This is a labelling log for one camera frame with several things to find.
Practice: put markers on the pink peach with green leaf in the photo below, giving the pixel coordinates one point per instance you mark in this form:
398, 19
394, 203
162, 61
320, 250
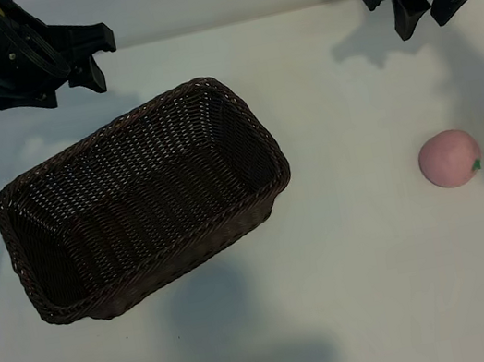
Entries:
447, 159

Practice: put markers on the dark brown woven basket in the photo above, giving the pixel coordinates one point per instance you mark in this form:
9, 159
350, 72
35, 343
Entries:
133, 200

